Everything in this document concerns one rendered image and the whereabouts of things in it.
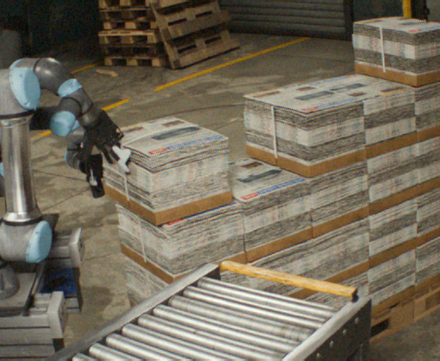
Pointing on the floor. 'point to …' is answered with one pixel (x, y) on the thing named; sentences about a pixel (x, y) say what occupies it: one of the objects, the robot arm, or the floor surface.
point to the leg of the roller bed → (361, 352)
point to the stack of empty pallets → (137, 33)
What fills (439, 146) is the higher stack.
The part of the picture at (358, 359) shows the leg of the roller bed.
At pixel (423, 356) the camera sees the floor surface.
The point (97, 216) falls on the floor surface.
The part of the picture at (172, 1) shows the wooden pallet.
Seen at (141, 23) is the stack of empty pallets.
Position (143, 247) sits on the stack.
